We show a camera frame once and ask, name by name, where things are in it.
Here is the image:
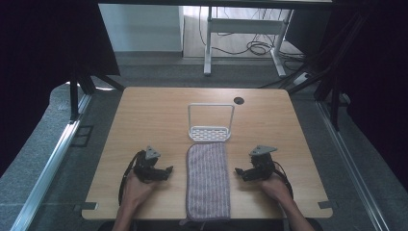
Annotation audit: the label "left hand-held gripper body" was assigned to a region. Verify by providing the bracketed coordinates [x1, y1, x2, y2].
[132, 145, 168, 185]

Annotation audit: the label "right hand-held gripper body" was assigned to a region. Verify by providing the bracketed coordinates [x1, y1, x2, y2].
[248, 144, 279, 183]

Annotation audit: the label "purple striped towel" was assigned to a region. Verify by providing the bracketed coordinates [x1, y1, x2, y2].
[185, 141, 232, 223]

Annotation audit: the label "white wire rack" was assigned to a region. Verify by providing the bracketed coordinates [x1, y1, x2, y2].
[187, 102, 236, 143]

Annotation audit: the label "person's left hand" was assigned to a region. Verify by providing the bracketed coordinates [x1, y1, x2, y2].
[122, 169, 159, 210]

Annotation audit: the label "person's right hand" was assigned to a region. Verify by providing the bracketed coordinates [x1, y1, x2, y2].
[258, 172, 293, 204]

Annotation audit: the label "person's dark clothing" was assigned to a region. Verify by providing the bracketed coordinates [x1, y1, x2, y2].
[96, 218, 323, 231]

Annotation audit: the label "grey tape strip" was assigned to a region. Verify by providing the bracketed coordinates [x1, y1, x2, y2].
[318, 200, 339, 211]
[73, 201, 98, 214]

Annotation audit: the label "white power strip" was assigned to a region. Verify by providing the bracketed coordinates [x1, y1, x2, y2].
[293, 71, 313, 87]

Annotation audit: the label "black metal stand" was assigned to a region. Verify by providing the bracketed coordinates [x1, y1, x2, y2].
[68, 70, 127, 123]
[278, 13, 357, 133]

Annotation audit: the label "black curtain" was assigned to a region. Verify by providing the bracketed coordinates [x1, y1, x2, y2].
[316, 0, 408, 191]
[0, 0, 121, 178]

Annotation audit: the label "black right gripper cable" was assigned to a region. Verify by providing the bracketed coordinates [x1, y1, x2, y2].
[271, 160, 294, 199]

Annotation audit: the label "aluminium floor rail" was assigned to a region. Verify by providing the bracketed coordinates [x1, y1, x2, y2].
[9, 92, 93, 231]
[315, 100, 391, 231]

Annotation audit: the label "black floor cables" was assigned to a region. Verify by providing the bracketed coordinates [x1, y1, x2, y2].
[197, 6, 306, 66]

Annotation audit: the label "white metal desk frame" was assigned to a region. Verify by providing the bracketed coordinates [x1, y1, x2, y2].
[203, 6, 294, 78]

